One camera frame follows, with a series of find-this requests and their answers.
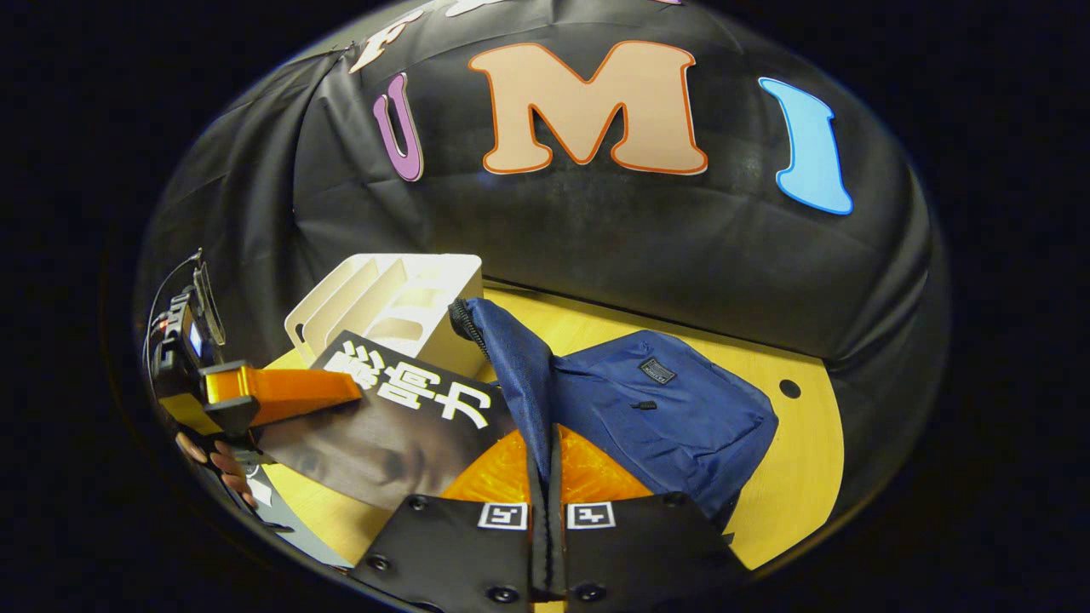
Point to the blue schoolbag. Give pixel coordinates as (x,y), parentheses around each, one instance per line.
(664,409)

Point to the black backdrop cloth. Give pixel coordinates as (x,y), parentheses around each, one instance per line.
(639,238)

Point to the black book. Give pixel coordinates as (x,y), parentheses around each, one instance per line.
(400,426)

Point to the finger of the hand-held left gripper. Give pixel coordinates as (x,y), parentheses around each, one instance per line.
(289,393)

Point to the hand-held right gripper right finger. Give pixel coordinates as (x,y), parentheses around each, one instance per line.
(639,545)

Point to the white bookshelf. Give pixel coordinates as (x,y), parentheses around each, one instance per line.
(426,289)

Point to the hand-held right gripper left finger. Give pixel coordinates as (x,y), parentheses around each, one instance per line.
(460,545)

